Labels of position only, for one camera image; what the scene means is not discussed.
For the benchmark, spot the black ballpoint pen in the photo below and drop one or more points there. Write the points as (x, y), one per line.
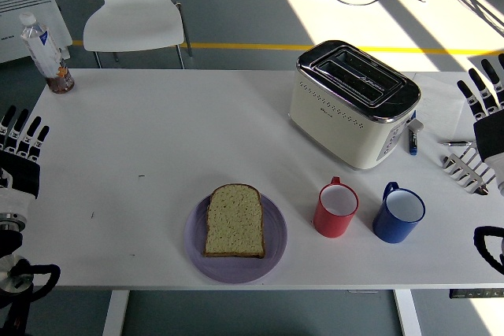
(458, 142)

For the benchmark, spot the white table leg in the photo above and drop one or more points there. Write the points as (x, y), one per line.
(115, 312)
(407, 312)

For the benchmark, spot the black table control panel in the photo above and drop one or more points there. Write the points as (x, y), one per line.
(476, 293)

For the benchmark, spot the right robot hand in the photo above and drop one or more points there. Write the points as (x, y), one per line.
(490, 135)

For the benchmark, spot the bread slice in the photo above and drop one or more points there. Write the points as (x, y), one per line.
(234, 222)

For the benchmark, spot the red mug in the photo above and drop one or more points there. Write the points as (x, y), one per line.
(330, 224)

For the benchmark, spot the metal toast rack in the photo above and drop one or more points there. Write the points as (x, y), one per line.
(464, 172)

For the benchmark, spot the white panel heater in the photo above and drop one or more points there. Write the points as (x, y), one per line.
(23, 9)

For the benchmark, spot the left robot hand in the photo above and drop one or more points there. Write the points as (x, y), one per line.
(19, 170)

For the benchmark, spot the white paper sheet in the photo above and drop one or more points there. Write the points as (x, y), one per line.
(445, 104)

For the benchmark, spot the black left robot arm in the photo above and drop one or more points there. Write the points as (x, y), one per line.
(12, 285)

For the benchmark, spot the yellow floor tape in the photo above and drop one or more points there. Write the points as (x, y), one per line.
(244, 46)

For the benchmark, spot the blue mug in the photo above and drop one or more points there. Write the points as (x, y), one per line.
(390, 230)

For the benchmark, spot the purple plate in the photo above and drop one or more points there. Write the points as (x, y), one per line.
(236, 271)

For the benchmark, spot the white chair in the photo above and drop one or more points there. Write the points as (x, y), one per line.
(134, 17)

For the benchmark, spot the clear plastic drink bottle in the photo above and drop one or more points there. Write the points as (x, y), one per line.
(43, 52)

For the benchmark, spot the cream toaster with chrome top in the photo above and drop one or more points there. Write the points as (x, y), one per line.
(334, 123)

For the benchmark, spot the blue marker pen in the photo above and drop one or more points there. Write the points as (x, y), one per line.
(412, 143)

